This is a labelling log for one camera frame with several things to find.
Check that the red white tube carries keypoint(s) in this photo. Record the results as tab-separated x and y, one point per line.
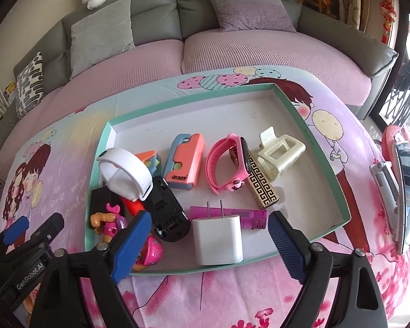
134	207

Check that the cream hair claw clip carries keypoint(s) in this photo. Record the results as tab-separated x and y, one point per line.
277	154

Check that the grey purple pillow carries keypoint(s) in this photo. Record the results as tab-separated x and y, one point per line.
235	15

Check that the pink seat cover right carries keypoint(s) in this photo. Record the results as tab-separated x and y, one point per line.
213	49

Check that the black white patterned pillow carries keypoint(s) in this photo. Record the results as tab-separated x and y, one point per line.
30	86

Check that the silver utility knife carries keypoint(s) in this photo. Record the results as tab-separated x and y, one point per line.
389	190

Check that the teal rimmed white tray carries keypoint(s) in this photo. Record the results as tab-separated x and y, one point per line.
315	202

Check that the phone in pink case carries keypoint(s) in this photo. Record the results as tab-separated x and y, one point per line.
395	146

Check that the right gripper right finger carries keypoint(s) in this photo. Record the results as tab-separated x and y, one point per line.
357	301

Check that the magenta lighter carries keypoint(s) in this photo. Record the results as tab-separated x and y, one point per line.
249	219

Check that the grey sofa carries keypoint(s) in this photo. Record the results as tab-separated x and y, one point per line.
157	20

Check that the pink seat cover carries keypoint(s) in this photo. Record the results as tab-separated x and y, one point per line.
213	49
144	64

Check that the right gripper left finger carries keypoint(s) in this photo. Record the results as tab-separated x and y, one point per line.
61	302

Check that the white smart watch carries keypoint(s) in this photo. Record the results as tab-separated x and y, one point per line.
125	174

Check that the cartoon print cloth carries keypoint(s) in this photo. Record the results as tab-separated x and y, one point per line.
255	295

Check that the black box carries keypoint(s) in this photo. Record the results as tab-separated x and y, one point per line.
101	197

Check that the gold patterned lighter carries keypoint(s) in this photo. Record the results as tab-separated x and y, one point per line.
259	185

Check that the white charger plug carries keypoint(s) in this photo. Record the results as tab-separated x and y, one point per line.
217	239

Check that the pink seat cover left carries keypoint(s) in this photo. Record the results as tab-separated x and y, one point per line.
144	64

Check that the pink puppy toy figure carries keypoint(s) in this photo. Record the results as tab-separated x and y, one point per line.
109	222

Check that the black toy car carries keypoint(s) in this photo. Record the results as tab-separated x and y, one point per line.
170	223

